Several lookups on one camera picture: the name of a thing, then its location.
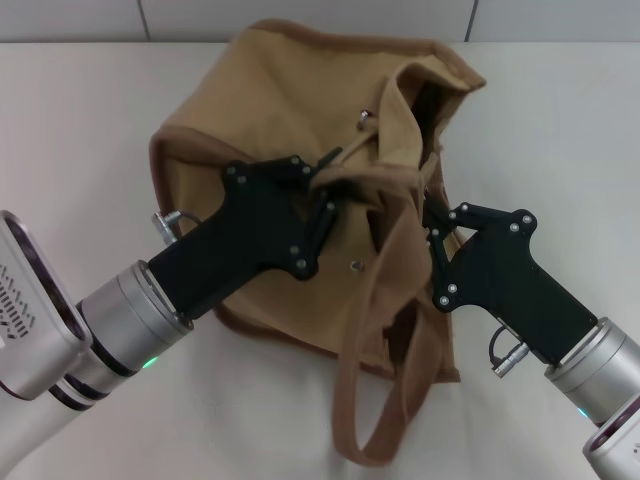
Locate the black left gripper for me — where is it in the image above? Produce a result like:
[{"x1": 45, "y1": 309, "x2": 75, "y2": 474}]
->
[{"x1": 148, "y1": 146, "x2": 346, "y2": 320}]

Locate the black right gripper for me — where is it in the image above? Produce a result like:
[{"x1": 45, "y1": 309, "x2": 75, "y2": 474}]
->
[{"x1": 422, "y1": 201, "x2": 600, "y2": 367}]

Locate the khaki canvas food bag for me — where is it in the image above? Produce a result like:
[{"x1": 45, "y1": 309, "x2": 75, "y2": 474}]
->
[{"x1": 148, "y1": 18, "x2": 489, "y2": 466}]

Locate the right gripper connector cable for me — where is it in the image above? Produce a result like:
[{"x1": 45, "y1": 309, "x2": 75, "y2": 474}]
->
[{"x1": 488, "y1": 324, "x2": 530, "y2": 377}]

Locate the gripper connector cable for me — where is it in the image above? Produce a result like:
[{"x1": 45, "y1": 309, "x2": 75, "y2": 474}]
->
[
  {"x1": 152, "y1": 209, "x2": 202, "y2": 247},
  {"x1": 488, "y1": 324, "x2": 530, "y2": 377}
]

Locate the left gripper connector cable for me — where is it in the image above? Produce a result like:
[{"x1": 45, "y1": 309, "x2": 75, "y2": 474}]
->
[{"x1": 152, "y1": 209, "x2": 202, "y2": 247}]

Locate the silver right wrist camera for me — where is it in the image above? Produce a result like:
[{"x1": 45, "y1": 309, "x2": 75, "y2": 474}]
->
[{"x1": 582, "y1": 394, "x2": 640, "y2": 480}]

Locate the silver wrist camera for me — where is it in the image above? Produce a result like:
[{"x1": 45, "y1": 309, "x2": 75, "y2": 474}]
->
[
  {"x1": 582, "y1": 394, "x2": 640, "y2": 480},
  {"x1": 0, "y1": 209, "x2": 95, "y2": 401}
]

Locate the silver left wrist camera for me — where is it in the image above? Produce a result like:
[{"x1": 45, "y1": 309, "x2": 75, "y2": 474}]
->
[{"x1": 0, "y1": 209, "x2": 95, "y2": 401}]

